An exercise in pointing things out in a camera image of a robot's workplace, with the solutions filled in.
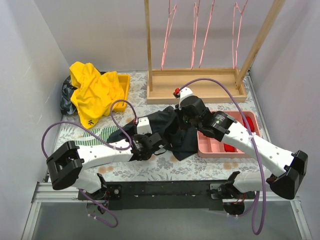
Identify green white striped cloth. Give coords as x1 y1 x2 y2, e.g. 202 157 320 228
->
75 125 118 146

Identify aluminium frame rail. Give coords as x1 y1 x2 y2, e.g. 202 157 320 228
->
22 183 312 240

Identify red folded cloth right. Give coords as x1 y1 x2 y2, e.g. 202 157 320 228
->
243 116 255 132

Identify red folded cloth middle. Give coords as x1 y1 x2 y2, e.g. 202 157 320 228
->
223 143 237 153

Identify yellow plastic bin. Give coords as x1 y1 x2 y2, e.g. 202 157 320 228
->
113 73 131 113

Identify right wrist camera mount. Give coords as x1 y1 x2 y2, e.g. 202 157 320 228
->
173 87 194 105

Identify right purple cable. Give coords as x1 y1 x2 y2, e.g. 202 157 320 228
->
178 77 268 236

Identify pink hanger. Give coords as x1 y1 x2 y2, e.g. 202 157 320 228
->
232 0 248 69
190 0 201 69
160 0 177 70
198 0 215 68

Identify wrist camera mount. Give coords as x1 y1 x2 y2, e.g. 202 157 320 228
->
133 116 152 135
173 87 194 105

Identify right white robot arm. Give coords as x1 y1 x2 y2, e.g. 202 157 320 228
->
176 95 308 200

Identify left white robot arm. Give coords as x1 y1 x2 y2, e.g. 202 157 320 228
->
46 133 167 200

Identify dark navy shorts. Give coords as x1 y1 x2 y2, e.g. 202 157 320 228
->
122 106 198 161

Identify dark patterned garment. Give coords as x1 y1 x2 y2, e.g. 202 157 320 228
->
60 75 77 116

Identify yellow shirt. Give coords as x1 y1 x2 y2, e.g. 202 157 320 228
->
69 61 125 129

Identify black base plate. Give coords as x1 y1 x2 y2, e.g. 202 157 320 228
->
90 180 243 211

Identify wooden hanger rack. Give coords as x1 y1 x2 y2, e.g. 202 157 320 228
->
144 0 285 105

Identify red folded cloth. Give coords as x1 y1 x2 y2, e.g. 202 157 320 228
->
243 116 255 132
223 143 237 153

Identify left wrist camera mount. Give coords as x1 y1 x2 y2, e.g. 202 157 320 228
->
133 116 152 135

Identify pink divided tray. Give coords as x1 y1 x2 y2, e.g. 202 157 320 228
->
197 111 262 159

